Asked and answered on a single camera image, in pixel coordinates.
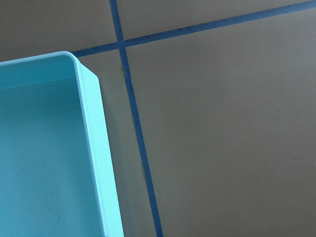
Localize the light blue plastic bin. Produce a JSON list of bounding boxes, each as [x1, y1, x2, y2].
[[0, 51, 124, 237]]

